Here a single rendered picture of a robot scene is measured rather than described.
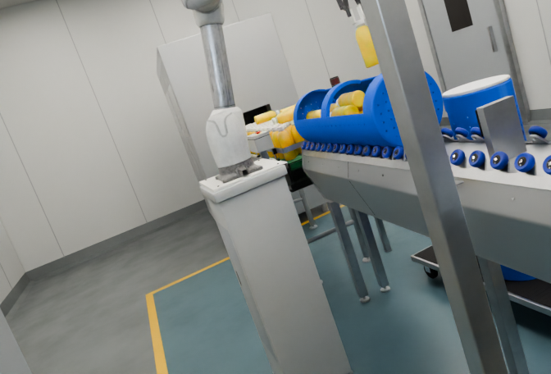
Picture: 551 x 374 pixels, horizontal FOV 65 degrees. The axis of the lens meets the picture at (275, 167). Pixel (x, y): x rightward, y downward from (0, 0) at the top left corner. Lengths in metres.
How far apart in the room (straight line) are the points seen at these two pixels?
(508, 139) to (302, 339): 1.19
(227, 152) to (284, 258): 0.50
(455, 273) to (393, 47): 0.49
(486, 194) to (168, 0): 5.96
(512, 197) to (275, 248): 0.99
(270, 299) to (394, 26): 1.29
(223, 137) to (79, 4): 5.08
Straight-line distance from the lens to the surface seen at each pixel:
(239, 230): 1.76
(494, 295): 1.75
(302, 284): 1.91
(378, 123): 1.52
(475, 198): 1.25
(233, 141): 1.79
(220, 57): 2.02
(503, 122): 1.28
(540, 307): 2.11
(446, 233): 0.98
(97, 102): 6.43
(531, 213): 1.12
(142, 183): 6.43
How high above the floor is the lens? 1.29
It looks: 9 degrees down
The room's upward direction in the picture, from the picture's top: 19 degrees counter-clockwise
